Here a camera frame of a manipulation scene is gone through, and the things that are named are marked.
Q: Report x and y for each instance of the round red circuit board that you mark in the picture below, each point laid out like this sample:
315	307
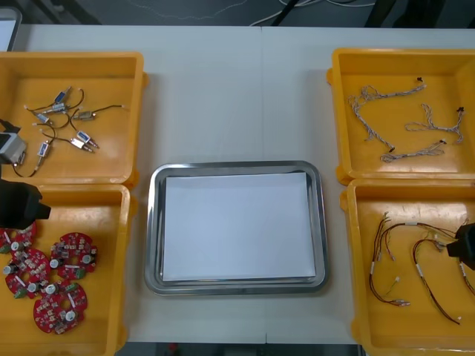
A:
22	237
48	315
79	241
31	267

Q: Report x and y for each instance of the black bulky object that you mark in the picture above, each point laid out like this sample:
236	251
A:
386	13

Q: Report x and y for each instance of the yellow-orange plastic bin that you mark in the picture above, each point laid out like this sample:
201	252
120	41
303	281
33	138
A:
111	159
408	333
393	111
107	259

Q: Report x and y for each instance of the white paper sheet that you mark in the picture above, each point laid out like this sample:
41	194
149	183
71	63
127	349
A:
237	222

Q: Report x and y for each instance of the black stand leg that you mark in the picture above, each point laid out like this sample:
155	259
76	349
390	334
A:
285	11

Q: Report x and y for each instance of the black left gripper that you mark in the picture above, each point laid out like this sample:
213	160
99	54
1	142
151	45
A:
18	204

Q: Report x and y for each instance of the pile of metal solenoids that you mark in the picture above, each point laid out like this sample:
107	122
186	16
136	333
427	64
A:
86	115

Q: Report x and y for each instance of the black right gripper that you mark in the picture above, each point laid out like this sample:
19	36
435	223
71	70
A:
468	244

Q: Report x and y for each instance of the grey framed white panel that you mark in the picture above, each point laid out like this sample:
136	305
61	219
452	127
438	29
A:
5	33

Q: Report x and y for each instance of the steel tray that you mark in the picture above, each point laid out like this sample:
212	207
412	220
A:
156	230

